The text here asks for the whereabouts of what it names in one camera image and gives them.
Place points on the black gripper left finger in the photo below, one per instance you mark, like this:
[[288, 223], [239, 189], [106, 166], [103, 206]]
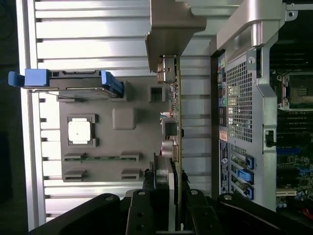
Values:
[[141, 210]]

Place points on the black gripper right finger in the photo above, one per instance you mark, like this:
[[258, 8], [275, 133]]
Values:
[[203, 213]]

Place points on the green RAM stick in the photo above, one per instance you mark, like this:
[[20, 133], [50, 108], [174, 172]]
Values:
[[102, 158]]

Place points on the green motherboard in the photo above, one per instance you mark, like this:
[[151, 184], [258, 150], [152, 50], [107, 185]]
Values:
[[293, 171]]

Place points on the silver square CPU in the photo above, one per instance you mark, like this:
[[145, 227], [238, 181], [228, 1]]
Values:
[[79, 131]]

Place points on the blue expansion slot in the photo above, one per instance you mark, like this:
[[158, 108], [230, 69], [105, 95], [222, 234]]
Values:
[[288, 150]]

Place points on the grey plastic parts rack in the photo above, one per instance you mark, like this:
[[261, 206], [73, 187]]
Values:
[[105, 102]]

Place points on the dark grey open PC case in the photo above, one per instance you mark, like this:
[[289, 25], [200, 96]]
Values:
[[244, 98]]

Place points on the hard disk, blue carrier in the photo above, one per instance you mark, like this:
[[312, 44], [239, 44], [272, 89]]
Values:
[[73, 80]]

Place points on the CPU socket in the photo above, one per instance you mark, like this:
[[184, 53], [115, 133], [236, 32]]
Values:
[[298, 90]]

